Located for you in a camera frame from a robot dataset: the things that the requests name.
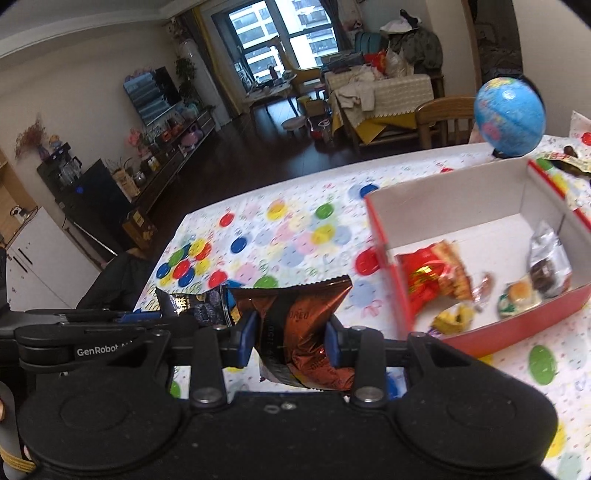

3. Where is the flat screen television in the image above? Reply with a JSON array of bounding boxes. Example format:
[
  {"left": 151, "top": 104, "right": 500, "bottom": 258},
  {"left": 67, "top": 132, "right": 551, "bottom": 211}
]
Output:
[{"left": 123, "top": 66, "right": 182, "bottom": 126}]

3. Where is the black cabinet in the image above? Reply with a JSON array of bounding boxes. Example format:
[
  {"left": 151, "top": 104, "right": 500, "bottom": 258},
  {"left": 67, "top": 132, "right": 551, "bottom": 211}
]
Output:
[{"left": 36, "top": 143, "right": 136, "bottom": 243}]

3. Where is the blue globe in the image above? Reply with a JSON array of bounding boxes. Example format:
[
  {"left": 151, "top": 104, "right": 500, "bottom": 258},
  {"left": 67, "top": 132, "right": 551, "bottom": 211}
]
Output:
[{"left": 474, "top": 77, "right": 547, "bottom": 160}]

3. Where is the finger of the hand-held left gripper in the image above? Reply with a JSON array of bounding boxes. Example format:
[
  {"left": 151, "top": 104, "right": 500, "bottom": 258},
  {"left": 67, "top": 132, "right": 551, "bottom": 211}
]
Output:
[{"left": 58, "top": 309, "right": 164, "bottom": 326}]

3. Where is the green snack packet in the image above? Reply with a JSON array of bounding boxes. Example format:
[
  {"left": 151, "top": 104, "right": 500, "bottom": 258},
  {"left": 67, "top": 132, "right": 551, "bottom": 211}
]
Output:
[{"left": 497, "top": 276, "right": 544, "bottom": 318}]

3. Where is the white cabinet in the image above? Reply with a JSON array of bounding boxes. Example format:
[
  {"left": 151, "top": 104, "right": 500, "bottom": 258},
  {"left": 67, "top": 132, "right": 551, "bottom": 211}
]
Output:
[{"left": 0, "top": 205, "right": 101, "bottom": 313}]

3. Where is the wooden chair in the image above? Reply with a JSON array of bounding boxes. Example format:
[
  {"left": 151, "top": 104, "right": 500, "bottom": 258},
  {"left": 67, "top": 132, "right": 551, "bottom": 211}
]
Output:
[{"left": 415, "top": 95, "right": 479, "bottom": 151}]

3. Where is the brown snack packet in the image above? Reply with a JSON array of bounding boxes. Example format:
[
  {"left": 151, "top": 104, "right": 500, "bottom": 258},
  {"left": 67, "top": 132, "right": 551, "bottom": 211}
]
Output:
[{"left": 230, "top": 275, "right": 357, "bottom": 392}]

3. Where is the balloon print tablecloth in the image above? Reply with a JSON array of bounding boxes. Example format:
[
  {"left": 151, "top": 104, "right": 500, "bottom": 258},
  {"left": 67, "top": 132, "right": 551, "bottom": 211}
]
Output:
[{"left": 133, "top": 134, "right": 591, "bottom": 480}]

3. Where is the sofa with cloth cover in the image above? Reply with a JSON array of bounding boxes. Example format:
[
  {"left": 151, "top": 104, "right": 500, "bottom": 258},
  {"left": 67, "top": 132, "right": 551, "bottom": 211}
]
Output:
[{"left": 324, "top": 28, "right": 445, "bottom": 145}]

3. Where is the dark wooden television cabinet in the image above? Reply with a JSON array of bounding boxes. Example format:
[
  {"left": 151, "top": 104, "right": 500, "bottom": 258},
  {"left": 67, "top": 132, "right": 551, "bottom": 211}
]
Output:
[{"left": 131, "top": 105, "right": 218, "bottom": 208}]

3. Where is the silver snack packet red label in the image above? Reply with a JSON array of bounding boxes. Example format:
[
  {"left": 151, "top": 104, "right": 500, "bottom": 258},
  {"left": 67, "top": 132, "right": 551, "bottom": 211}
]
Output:
[{"left": 528, "top": 220, "right": 574, "bottom": 299}]

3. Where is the black jacket on chair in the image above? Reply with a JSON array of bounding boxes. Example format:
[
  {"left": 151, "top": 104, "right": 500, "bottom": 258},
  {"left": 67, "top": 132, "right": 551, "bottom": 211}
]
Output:
[{"left": 76, "top": 251, "right": 158, "bottom": 311}]

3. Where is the brown cardboard box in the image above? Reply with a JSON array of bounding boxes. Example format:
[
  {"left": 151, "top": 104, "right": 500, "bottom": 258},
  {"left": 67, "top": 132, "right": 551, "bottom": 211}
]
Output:
[{"left": 121, "top": 209, "right": 158, "bottom": 244}]

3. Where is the large window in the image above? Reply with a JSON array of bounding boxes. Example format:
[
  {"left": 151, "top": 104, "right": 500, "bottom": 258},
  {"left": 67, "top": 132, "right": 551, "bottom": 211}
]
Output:
[{"left": 211, "top": 0, "right": 343, "bottom": 95}]

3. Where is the small brown candy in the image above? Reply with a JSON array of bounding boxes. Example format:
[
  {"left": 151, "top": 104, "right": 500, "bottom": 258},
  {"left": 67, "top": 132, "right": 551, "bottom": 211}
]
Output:
[{"left": 470, "top": 272, "right": 494, "bottom": 306}]

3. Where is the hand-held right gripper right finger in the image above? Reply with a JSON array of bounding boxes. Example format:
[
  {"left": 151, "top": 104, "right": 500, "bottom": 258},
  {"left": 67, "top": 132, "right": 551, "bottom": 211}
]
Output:
[{"left": 324, "top": 320, "right": 476, "bottom": 409}]

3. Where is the green potted plant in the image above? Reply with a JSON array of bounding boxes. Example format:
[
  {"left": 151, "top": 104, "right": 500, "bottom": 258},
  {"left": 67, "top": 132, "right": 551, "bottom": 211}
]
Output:
[{"left": 174, "top": 56, "right": 198, "bottom": 104}]

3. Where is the blue snack packet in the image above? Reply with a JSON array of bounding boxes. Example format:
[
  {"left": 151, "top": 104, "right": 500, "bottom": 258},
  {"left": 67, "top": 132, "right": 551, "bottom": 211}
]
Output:
[{"left": 156, "top": 285, "right": 237, "bottom": 329}]

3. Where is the red gold snack packet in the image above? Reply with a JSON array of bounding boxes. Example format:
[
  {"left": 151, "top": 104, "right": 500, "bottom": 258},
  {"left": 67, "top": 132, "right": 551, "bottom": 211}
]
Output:
[{"left": 396, "top": 240, "right": 472, "bottom": 320}]

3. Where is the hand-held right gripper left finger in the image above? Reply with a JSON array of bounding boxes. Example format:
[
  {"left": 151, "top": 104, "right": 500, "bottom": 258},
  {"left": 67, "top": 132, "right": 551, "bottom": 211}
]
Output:
[{"left": 148, "top": 311, "right": 258, "bottom": 409}]

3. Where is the red cardboard box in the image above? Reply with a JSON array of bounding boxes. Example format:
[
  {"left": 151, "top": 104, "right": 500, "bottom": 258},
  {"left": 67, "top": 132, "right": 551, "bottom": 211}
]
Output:
[{"left": 364, "top": 157, "right": 591, "bottom": 357}]

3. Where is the white tower air conditioner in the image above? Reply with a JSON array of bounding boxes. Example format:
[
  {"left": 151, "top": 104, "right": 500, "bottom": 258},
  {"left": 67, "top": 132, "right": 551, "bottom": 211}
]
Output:
[{"left": 178, "top": 39, "right": 205, "bottom": 108}]

